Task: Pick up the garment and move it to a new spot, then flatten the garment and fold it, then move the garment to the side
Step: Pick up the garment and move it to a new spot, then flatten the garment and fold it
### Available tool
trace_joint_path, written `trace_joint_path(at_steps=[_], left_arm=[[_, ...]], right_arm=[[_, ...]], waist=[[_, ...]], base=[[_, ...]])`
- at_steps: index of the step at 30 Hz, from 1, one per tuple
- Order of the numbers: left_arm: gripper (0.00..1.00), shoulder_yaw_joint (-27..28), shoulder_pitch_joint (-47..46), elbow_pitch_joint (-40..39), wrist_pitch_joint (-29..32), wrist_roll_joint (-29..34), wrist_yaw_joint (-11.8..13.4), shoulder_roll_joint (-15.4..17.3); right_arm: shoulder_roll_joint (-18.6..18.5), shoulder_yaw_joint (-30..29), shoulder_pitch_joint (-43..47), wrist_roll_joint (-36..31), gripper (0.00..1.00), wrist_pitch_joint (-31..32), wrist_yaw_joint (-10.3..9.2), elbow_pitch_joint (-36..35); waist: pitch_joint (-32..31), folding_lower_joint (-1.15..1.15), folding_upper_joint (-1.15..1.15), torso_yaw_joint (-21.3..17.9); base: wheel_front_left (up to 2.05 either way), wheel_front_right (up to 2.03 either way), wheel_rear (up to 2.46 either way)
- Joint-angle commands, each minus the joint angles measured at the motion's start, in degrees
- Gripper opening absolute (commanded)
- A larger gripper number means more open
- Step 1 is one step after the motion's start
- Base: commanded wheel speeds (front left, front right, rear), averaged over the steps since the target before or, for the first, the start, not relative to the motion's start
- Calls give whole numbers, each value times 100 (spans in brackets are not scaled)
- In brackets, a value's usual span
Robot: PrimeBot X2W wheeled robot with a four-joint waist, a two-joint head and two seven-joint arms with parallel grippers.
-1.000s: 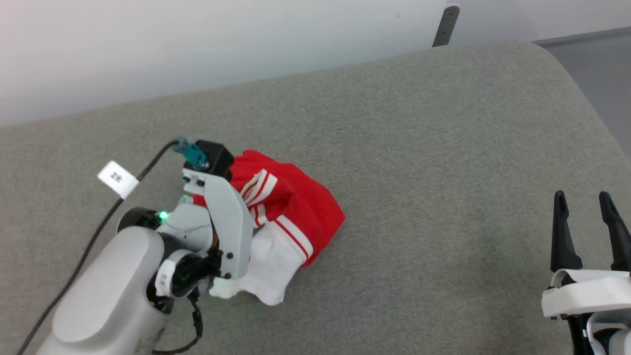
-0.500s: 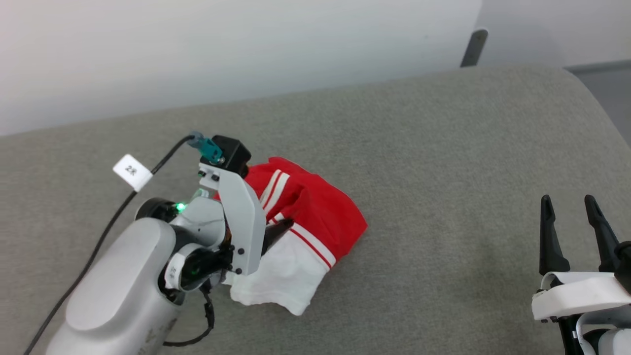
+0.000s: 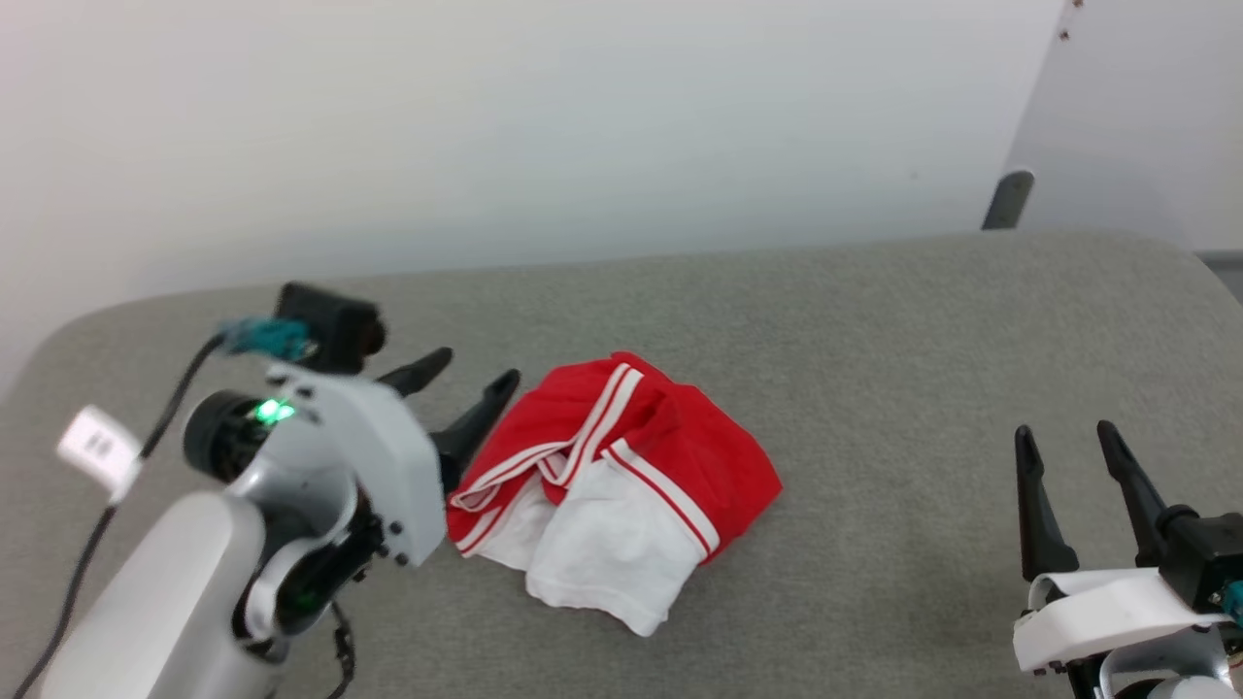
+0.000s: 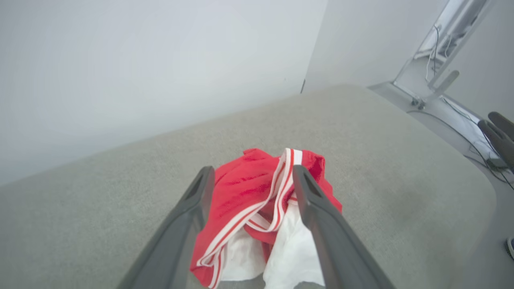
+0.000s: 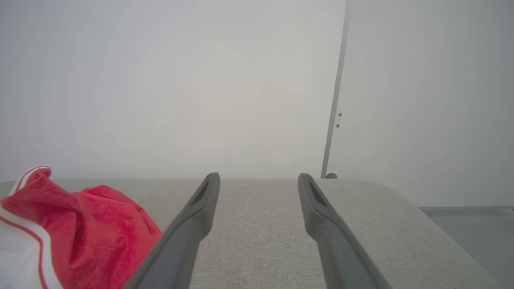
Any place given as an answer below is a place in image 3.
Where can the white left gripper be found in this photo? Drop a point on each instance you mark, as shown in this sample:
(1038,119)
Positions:
(388,456)

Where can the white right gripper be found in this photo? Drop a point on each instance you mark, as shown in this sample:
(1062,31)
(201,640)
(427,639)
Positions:
(1107,612)

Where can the red and white garment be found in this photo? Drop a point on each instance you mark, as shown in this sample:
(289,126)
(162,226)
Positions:
(670,456)

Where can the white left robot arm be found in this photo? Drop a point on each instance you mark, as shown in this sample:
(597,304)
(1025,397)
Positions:
(165,582)

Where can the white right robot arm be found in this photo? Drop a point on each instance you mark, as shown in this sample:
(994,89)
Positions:
(1165,680)

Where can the grey fabric sofa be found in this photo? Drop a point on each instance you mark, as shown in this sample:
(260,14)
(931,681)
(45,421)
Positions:
(874,388)

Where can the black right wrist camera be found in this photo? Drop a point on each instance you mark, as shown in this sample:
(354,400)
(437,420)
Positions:
(1204,553)

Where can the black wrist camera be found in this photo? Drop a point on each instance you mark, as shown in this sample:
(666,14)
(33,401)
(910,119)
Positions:
(1204,553)
(325,325)

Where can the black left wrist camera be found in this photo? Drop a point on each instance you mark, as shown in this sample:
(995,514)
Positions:
(325,325)

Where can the dark grey post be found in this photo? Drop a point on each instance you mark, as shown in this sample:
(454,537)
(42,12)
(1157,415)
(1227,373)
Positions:
(1007,199)

